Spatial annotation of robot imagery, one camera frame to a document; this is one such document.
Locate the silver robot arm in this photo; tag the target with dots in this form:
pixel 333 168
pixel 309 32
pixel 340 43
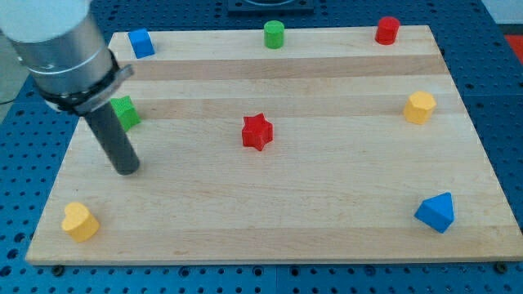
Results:
pixel 61 45

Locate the red star block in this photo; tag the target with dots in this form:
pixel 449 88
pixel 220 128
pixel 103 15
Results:
pixel 257 132

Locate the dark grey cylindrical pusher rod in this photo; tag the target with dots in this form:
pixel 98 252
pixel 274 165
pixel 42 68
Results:
pixel 110 134

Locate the red cylinder block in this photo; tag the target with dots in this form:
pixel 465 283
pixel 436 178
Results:
pixel 387 30

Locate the green cylinder block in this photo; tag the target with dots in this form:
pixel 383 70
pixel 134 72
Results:
pixel 274 34

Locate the blue cube block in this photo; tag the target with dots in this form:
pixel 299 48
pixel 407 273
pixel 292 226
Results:
pixel 141 43

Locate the wooden board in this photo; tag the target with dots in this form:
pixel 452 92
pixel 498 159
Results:
pixel 339 183

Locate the blue triangle block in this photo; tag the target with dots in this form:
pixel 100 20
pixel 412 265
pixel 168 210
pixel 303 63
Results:
pixel 437 212

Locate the yellow hexagon block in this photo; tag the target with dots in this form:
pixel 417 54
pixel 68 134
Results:
pixel 419 107

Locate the yellow heart block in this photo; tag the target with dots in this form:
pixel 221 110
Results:
pixel 79 223

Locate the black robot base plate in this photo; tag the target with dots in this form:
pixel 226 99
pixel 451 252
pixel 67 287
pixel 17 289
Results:
pixel 248 6

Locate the green star block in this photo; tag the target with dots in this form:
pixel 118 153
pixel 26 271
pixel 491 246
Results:
pixel 126 112

